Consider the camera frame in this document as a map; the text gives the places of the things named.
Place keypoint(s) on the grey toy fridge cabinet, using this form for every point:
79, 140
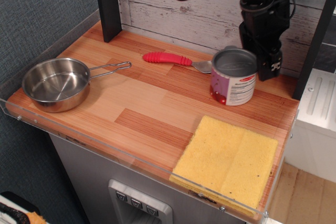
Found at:
90, 172

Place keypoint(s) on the silver dispenser button panel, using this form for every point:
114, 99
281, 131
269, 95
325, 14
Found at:
133, 206

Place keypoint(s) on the red handled metal spoon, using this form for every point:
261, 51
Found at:
165, 57

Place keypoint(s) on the toy tin can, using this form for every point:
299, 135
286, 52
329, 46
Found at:
233, 76

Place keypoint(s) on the stainless steel pot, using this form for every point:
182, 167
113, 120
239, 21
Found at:
61, 84

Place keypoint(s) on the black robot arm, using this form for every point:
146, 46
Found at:
264, 21

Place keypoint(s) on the yellow folded cloth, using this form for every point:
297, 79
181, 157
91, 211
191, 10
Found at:
227, 164

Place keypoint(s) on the white toy sink unit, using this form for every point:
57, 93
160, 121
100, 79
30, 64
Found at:
311, 146

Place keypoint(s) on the black vertical post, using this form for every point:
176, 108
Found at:
319, 34
110, 18

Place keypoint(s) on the orange cloth bottom corner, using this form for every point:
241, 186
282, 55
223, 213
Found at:
35, 218

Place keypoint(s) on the black vertical post right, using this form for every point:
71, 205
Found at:
319, 34

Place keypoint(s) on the black vertical post left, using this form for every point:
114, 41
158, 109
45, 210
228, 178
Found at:
110, 18

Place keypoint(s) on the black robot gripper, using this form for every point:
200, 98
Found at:
260, 30

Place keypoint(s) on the clear acrylic guard rail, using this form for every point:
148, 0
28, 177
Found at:
151, 136

